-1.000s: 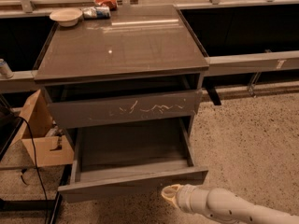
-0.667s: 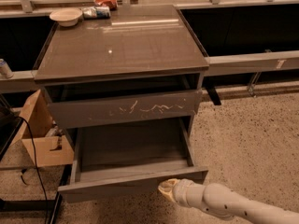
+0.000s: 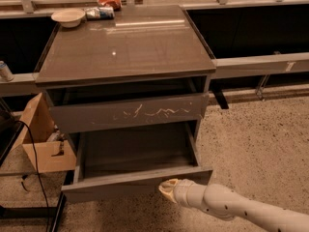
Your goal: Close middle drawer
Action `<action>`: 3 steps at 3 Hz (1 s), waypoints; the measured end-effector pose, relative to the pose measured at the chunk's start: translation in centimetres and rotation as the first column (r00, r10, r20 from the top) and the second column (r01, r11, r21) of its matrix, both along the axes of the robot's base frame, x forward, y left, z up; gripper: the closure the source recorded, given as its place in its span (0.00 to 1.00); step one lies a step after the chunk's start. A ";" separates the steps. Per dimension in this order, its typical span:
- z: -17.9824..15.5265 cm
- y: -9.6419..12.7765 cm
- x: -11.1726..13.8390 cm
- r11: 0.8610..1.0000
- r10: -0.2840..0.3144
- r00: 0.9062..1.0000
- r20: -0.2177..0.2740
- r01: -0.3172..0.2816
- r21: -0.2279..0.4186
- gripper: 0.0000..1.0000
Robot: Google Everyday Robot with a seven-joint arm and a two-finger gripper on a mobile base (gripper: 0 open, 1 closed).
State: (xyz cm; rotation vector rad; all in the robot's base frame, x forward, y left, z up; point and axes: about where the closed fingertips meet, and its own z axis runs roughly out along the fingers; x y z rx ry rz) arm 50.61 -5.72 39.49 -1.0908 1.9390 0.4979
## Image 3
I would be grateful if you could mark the grey drawer cabinet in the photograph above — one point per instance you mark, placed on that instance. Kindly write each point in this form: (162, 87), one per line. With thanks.
(144, 52)

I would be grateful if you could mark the white can on rail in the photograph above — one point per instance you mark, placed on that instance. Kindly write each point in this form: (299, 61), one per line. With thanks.
(5, 72)

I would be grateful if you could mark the white ceramic bowl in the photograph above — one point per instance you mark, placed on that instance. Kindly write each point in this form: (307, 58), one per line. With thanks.
(69, 18)

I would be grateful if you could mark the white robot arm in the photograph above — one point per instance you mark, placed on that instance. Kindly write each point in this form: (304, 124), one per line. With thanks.
(224, 203)

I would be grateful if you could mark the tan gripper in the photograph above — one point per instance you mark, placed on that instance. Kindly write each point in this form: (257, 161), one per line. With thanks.
(182, 190)

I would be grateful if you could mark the brown cardboard box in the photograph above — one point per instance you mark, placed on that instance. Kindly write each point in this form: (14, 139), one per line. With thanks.
(46, 154)

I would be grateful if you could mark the black metal frame stand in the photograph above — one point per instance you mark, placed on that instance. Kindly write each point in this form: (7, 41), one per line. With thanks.
(10, 129)

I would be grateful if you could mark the red snack bag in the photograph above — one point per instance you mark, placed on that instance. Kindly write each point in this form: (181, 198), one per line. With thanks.
(115, 4)

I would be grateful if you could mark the scratched grey top drawer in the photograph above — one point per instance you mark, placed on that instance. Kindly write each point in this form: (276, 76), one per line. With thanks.
(131, 113)

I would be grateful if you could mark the grey metal railing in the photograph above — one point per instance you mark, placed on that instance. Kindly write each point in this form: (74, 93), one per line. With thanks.
(24, 83)

